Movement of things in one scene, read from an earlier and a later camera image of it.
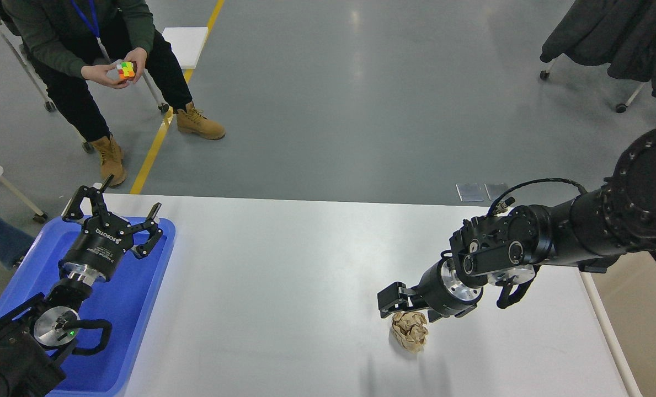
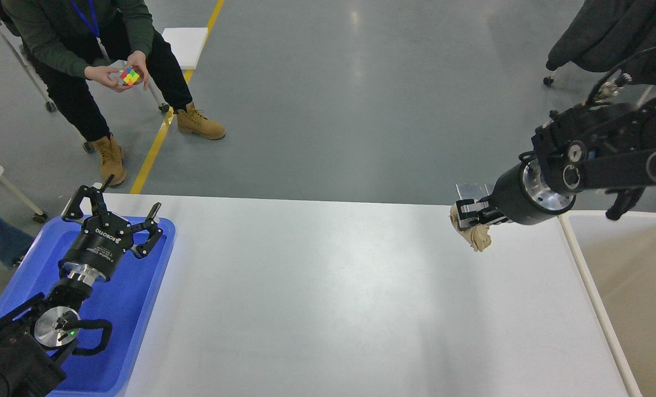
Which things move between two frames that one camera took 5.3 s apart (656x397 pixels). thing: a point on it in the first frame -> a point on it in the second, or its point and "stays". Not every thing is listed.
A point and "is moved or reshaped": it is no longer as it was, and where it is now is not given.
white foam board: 186,43 stays
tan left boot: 192,121 stays
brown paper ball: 410,328 is moved or reshaped
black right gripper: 441,290 -> 521,196
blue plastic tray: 126,300 stays
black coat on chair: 639,39 stays
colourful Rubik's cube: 126,69 is moved or reshaped
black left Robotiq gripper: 104,237 stays
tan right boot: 112,159 stays
